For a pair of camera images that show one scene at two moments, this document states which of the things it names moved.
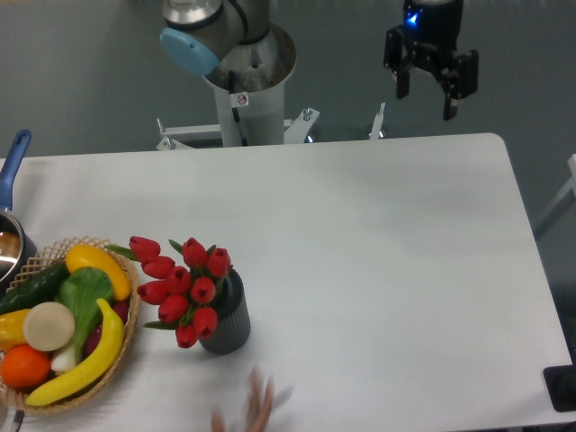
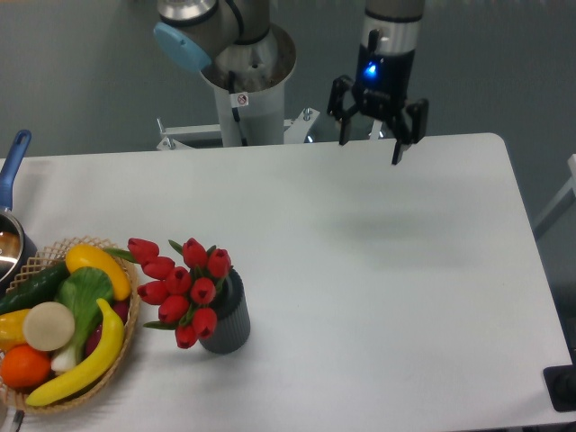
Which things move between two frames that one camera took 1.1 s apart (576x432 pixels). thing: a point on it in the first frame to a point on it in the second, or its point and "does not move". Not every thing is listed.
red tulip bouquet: [183, 293] does not move
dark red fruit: [121, 309] does not move
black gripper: [433, 26] to [381, 88]
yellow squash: [85, 255] does not move
